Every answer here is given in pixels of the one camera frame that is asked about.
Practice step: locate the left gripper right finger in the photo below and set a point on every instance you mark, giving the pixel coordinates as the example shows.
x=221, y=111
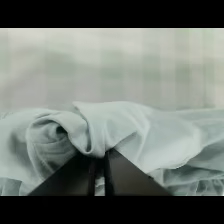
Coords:
x=131, y=178

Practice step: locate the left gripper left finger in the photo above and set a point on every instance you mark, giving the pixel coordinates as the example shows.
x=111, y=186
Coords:
x=71, y=180

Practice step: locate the pale blue shirt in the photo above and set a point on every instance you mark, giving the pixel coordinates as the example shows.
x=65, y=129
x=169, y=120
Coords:
x=140, y=133

